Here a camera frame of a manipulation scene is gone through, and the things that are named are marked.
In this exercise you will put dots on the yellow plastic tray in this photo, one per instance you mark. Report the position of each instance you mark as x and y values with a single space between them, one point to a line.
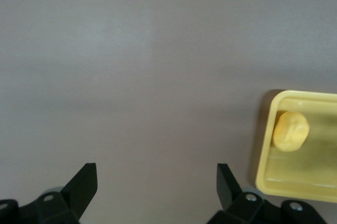
302 176

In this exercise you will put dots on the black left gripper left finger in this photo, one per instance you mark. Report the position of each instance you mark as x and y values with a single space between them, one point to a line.
79 189

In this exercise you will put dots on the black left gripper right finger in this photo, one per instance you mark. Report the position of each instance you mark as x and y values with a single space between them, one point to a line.
229 195

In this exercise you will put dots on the yellow potato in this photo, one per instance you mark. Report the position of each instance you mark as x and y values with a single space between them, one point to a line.
291 131

